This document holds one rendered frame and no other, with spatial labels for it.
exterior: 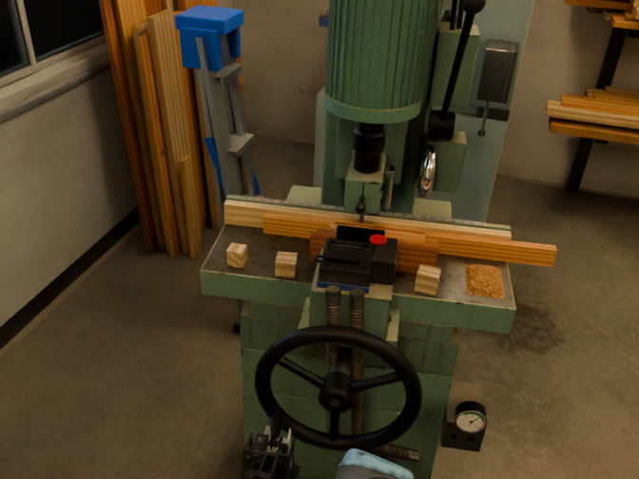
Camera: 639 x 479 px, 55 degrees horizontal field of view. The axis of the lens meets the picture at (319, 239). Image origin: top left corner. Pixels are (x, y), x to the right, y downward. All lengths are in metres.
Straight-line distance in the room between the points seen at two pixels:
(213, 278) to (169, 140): 1.44
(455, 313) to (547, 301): 1.64
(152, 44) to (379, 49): 1.55
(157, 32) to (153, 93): 0.23
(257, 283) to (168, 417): 1.04
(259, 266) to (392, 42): 0.49
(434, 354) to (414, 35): 0.60
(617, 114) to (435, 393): 2.12
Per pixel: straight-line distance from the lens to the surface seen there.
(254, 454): 0.97
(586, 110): 3.15
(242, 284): 1.19
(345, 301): 1.04
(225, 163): 2.02
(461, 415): 1.27
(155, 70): 2.50
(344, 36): 1.04
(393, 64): 1.04
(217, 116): 1.97
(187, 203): 2.67
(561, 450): 2.21
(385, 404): 1.35
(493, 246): 1.27
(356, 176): 1.17
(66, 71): 2.53
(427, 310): 1.17
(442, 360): 1.25
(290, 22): 3.70
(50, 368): 2.41
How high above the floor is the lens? 1.60
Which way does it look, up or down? 33 degrees down
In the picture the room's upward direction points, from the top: 3 degrees clockwise
